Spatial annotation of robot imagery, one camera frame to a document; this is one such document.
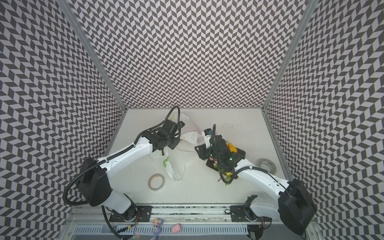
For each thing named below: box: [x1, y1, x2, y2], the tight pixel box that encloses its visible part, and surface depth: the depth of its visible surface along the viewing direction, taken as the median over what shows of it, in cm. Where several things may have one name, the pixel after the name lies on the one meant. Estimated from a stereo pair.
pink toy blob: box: [172, 223, 182, 234], surface depth 69 cm
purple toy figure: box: [152, 218, 162, 240], surface depth 68 cm
